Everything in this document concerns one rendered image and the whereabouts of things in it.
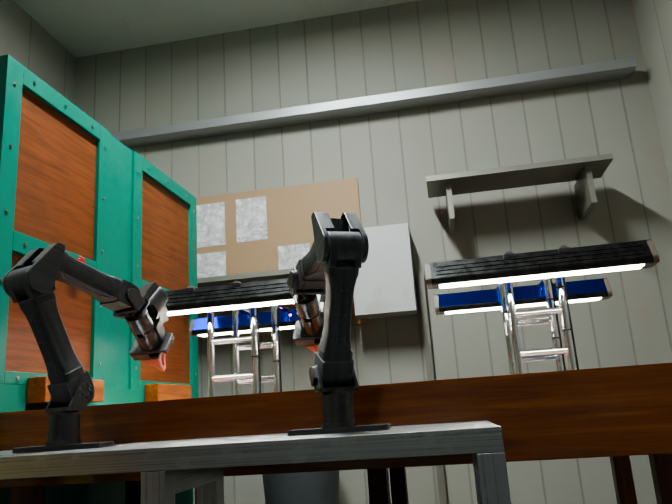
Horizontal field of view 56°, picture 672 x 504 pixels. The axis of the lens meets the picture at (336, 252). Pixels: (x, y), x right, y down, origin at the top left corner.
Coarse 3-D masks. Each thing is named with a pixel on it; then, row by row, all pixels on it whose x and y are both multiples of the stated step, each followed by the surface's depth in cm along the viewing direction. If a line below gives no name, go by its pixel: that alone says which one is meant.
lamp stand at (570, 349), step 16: (512, 256) 178; (512, 288) 193; (560, 288) 189; (512, 304) 191; (560, 304) 188; (512, 320) 190; (512, 336) 189; (528, 352) 187; (544, 352) 186; (560, 352) 185; (576, 352) 185; (576, 368) 183
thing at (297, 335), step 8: (320, 312) 153; (304, 320) 152; (312, 320) 151; (320, 320) 153; (296, 328) 158; (304, 328) 154; (312, 328) 153; (320, 328) 154; (296, 336) 155; (304, 336) 155; (312, 336) 154; (320, 336) 154
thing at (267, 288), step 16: (208, 288) 194; (224, 288) 193; (240, 288) 191; (256, 288) 190; (272, 288) 189; (288, 288) 187; (176, 304) 192; (192, 304) 191; (208, 304) 190; (224, 304) 189; (240, 304) 189
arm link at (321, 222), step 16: (320, 224) 125; (336, 224) 131; (352, 224) 127; (320, 240) 123; (304, 256) 144; (320, 256) 123; (304, 272) 142; (320, 272) 141; (304, 288) 146; (320, 288) 148
